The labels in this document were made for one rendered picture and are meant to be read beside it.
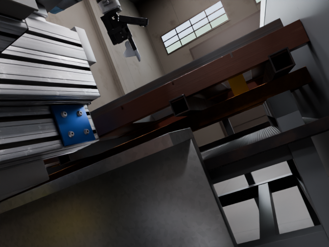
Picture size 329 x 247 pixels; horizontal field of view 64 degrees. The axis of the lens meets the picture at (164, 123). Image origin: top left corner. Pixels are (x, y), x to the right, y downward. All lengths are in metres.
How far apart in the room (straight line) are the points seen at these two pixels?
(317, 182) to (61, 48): 0.71
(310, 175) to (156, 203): 0.43
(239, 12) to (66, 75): 8.87
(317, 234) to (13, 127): 0.78
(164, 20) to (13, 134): 9.68
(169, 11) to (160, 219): 9.52
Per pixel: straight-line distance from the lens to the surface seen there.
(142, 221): 0.83
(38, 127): 0.53
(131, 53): 1.08
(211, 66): 0.75
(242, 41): 0.80
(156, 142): 0.58
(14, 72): 0.49
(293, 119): 0.79
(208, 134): 9.18
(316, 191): 0.83
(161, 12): 10.21
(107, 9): 1.08
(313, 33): 0.72
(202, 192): 0.74
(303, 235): 0.88
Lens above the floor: 0.65
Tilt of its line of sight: 5 degrees up
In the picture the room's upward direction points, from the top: 22 degrees counter-clockwise
